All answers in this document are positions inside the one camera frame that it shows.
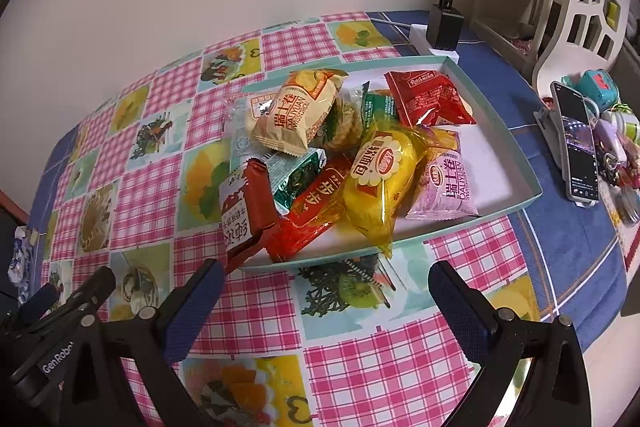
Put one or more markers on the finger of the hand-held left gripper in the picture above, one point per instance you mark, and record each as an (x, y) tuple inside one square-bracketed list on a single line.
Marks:
[(40, 299), (95, 287)]

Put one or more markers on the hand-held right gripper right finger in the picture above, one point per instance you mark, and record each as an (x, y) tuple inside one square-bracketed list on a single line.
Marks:
[(460, 307)]

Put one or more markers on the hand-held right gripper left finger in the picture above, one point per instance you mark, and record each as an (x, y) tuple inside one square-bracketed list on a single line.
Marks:
[(197, 307)]

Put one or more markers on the white black-print snack packet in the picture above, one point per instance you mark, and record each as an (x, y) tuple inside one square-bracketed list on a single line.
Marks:
[(240, 212)]

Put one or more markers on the pink snack packet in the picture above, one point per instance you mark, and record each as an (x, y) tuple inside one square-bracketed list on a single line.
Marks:
[(445, 192)]

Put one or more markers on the orange-red snack packet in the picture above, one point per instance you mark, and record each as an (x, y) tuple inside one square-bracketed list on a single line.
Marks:
[(310, 217)]

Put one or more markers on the yellow translucent snack packet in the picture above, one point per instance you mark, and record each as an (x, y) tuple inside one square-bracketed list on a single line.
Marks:
[(380, 187)]

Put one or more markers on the white tray with teal rim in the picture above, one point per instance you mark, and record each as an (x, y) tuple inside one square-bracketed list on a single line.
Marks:
[(500, 167)]

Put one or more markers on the green and white snack packet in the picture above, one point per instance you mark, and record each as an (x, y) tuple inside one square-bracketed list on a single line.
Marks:
[(295, 179)]

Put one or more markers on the pale translucent snack packet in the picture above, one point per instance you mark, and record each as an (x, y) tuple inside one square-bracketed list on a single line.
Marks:
[(240, 132)]

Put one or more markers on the red snack packet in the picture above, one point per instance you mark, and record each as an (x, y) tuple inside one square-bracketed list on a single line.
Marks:
[(430, 99)]

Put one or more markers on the dark green snack packet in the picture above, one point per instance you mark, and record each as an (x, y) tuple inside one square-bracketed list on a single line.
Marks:
[(380, 109)]

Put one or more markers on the cream orange snack packet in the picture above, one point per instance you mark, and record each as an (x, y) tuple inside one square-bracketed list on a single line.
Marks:
[(295, 117)]

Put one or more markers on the clear cookie packet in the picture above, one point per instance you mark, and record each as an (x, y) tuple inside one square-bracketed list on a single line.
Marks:
[(345, 127)]

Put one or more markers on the crumpled white blue wrapper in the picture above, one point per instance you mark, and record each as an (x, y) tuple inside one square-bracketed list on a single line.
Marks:
[(20, 262)]

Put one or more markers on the brown wooden board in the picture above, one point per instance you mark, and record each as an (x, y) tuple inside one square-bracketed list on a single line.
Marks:
[(12, 207)]

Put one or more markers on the clear glass jar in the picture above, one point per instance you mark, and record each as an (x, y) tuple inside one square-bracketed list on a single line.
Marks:
[(627, 207)]

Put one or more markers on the black smartphone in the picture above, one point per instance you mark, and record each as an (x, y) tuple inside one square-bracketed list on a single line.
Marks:
[(575, 142)]

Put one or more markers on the pale purple toy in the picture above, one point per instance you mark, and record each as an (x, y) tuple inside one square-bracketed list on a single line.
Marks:
[(610, 144)]

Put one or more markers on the white jar with green band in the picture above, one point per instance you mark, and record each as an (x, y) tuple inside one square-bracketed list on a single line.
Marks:
[(625, 124)]

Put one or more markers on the teal toy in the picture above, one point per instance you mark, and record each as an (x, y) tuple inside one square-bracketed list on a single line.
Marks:
[(597, 89)]

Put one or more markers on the white lattice chair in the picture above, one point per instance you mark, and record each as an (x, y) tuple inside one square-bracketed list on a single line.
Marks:
[(550, 57)]

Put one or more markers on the pink item on rack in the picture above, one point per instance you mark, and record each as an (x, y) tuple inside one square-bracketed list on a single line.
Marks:
[(524, 44)]

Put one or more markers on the black charger on power strip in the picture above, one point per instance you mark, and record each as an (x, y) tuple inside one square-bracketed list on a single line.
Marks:
[(419, 38)]

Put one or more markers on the yellow-green item behind chair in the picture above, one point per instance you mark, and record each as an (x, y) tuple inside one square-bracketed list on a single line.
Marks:
[(612, 13)]

